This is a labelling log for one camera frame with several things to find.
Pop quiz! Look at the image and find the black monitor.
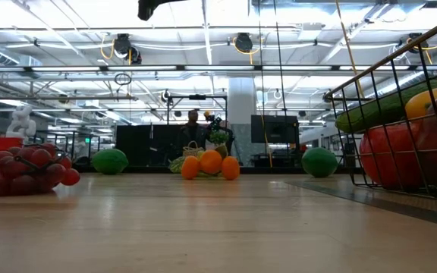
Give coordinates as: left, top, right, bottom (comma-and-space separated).
250, 115, 300, 145

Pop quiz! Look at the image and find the red bin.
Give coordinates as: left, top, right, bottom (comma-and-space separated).
0, 136, 24, 165

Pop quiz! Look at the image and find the green cucumber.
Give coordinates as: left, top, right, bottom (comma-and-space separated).
334, 78, 437, 134

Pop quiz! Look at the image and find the thin black hanging cable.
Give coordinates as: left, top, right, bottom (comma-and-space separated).
256, 0, 266, 128

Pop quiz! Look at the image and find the orange tangerine cluster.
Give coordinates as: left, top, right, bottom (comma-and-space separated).
180, 149, 241, 181

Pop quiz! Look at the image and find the ceiling cable reel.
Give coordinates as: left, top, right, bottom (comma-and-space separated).
234, 32, 254, 55
112, 33, 143, 66
407, 32, 425, 50

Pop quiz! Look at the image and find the wicker basket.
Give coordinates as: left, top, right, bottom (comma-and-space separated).
182, 140, 205, 158

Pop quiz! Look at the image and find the bright red apple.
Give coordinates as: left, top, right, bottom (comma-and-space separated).
359, 121, 425, 191

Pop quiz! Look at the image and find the maroon squarish apple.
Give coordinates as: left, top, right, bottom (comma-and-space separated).
417, 113, 437, 189

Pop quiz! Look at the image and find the black partition panel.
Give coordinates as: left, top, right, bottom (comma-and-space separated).
115, 124, 184, 167

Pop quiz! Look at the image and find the large green lime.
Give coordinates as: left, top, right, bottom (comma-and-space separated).
90, 148, 130, 176
300, 146, 339, 179

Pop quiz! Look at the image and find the wire basket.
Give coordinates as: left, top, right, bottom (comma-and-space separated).
323, 11, 437, 204

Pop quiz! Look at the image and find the person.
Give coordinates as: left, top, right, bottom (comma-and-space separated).
178, 109, 209, 157

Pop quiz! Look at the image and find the yellow hanging cable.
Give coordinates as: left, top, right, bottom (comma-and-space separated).
334, 0, 366, 99

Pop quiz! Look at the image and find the red grape bunch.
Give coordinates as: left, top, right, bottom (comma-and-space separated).
0, 143, 82, 198

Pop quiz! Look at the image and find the black background rig frame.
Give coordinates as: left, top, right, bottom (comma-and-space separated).
166, 94, 228, 128

